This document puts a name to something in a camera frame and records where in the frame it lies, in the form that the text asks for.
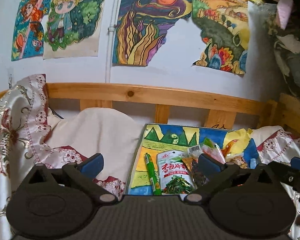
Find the white green seaweed snack bag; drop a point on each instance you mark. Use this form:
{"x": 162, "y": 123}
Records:
{"x": 174, "y": 175}

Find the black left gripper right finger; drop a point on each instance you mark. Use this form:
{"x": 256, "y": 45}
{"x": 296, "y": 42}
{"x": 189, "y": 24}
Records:
{"x": 241, "y": 201}

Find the mixed nuts clear packet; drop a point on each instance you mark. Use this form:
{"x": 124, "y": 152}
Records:
{"x": 237, "y": 159}

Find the swirly sun drawing poster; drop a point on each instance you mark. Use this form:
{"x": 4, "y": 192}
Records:
{"x": 142, "y": 27}

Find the white wall pipe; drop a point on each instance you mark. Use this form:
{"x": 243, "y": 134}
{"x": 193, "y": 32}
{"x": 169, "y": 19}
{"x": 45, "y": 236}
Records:
{"x": 111, "y": 33}

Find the dark dried fruit packet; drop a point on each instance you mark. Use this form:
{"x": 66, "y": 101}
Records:
{"x": 198, "y": 177}

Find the floral satin bedspread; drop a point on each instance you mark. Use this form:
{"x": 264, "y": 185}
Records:
{"x": 23, "y": 135}

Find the cream pillow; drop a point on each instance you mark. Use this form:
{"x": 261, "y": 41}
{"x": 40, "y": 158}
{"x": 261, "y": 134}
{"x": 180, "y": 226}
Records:
{"x": 99, "y": 130}

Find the dinosaur drawing paper liner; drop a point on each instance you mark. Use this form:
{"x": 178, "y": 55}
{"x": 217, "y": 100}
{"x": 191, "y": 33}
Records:
{"x": 157, "y": 138}

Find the grey shallow tray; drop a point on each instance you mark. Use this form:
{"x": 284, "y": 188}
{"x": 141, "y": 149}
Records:
{"x": 245, "y": 145}

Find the orange red clear snack bag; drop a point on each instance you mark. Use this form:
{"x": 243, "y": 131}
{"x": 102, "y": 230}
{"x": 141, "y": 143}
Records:
{"x": 212, "y": 149}

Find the landscape flowers drawing poster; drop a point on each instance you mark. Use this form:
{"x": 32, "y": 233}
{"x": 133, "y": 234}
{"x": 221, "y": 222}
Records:
{"x": 224, "y": 29}

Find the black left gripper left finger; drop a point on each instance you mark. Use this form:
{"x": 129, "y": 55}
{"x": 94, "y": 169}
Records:
{"x": 53, "y": 203}

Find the mermaid drawing poster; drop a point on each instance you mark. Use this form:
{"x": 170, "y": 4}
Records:
{"x": 28, "y": 32}

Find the blond boy drawing poster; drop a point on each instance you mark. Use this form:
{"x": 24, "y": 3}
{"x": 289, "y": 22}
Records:
{"x": 73, "y": 28}

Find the yellow snack bar packet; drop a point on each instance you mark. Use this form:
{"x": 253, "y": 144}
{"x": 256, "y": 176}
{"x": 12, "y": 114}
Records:
{"x": 191, "y": 159}

